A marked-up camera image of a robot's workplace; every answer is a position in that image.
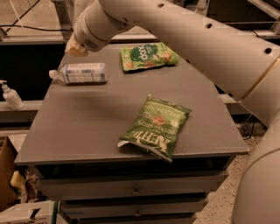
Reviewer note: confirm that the green Kettle jalapeno chips bag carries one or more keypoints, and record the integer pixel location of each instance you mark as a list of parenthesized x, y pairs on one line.
[(156, 128)]

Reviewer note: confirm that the brown cardboard box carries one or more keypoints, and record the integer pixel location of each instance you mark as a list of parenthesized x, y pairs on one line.
[(8, 194)]

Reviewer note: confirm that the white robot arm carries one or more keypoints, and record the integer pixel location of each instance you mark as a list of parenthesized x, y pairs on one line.
[(241, 64)]

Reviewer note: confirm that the metal bracket left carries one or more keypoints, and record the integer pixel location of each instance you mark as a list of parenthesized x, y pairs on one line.
[(65, 11)]

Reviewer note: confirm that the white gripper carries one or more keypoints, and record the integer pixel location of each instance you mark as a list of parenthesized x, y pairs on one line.
[(84, 37)]

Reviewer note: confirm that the clear blue-label plastic bottle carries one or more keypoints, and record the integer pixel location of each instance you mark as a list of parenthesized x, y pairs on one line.
[(80, 73)]

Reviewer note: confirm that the white pump dispenser bottle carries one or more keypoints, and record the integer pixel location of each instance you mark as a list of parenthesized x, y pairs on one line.
[(11, 96)]

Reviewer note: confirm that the metal frame rail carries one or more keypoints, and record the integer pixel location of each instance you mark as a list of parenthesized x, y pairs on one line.
[(7, 39)]

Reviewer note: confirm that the white cardboard box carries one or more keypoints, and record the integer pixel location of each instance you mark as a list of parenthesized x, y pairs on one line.
[(44, 212)]

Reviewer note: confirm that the grey drawer cabinet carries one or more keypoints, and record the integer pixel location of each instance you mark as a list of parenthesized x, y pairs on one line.
[(72, 147)]

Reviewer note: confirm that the green round-logo snack bag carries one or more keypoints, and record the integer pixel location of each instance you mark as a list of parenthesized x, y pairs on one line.
[(147, 56)]

